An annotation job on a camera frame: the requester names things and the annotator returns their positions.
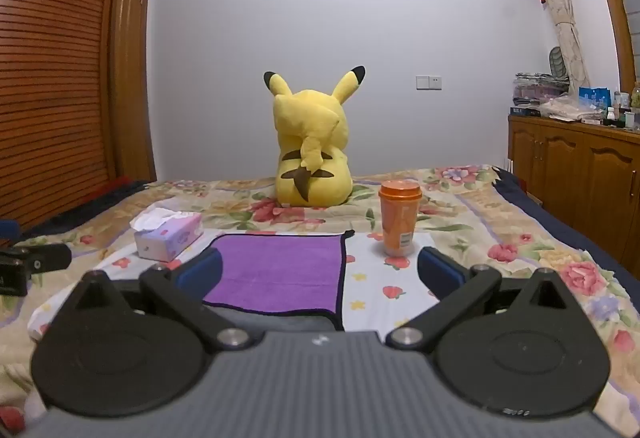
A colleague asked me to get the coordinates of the grey towel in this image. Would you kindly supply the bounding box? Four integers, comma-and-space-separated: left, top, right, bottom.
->
212, 307, 346, 333

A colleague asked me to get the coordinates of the dark striped cloth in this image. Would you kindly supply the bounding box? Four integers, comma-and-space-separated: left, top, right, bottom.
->
20, 175, 151, 239

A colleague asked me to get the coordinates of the yellow plush toy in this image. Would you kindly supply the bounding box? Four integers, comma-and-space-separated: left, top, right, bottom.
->
263, 65, 367, 208

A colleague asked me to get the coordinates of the wooden cabinet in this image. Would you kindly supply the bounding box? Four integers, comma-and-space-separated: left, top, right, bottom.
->
507, 114, 640, 265

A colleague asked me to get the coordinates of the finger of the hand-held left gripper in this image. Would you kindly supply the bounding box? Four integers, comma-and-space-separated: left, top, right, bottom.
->
14, 243, 73, 275
0, 218, 22, 245

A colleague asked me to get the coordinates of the orange cup with lid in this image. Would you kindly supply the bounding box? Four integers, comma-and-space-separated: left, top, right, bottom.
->
378, 179, 422, 257

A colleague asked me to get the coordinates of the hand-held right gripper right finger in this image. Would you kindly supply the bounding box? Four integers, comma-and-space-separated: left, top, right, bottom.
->
386, 247, 582, 352

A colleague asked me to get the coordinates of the wooden louvred wardrobe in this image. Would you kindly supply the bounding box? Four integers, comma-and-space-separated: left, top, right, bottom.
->
0, 0, 133, 229

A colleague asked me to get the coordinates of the black ribbed fan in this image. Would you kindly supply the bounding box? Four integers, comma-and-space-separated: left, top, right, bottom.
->
548, 46, 569, 77

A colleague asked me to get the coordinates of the dark blue bed cover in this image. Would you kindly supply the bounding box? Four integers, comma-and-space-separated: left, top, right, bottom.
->
492, 165, 640, 294

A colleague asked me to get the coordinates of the wooden door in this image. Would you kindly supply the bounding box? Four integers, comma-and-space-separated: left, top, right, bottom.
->
107, 0, 158, 184

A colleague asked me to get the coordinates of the floral bed sheet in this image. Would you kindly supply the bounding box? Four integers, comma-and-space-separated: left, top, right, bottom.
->
0, 164, 640, 438

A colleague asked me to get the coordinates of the blue box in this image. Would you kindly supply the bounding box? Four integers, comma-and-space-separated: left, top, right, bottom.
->
578, 87, 612, 112

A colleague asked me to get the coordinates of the clear plastic bag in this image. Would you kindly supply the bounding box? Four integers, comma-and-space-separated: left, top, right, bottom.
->
540, 95, 601, 122

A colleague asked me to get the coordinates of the white strawberry print cloth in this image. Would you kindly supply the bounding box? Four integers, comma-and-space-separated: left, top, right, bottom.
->
27, 229, 453, 340

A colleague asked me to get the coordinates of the purple towel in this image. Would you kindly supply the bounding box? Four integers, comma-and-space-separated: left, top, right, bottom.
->
202, 230, 356, 332

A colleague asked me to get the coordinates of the tissue box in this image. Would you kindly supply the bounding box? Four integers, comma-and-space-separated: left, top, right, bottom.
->
130, 207, 204, 263

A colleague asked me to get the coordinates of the stack of folded cloths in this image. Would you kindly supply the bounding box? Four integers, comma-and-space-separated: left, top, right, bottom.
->
512, 70, 571, 108

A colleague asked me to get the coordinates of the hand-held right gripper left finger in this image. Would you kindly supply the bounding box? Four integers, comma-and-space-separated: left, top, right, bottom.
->
64, 249, 253, 352

